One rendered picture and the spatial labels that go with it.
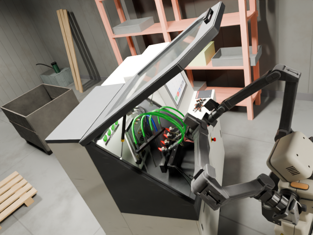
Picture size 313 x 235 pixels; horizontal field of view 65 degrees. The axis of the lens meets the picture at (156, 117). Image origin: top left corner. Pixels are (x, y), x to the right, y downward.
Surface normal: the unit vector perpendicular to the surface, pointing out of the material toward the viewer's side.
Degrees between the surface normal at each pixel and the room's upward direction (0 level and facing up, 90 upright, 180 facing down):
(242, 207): 0
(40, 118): 90
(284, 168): 90
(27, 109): 90
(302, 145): 48
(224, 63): 90
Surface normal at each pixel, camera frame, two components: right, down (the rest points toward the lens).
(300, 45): -0.59, 0.56
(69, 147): -0.28, 0.58
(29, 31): 0.77, 0.15
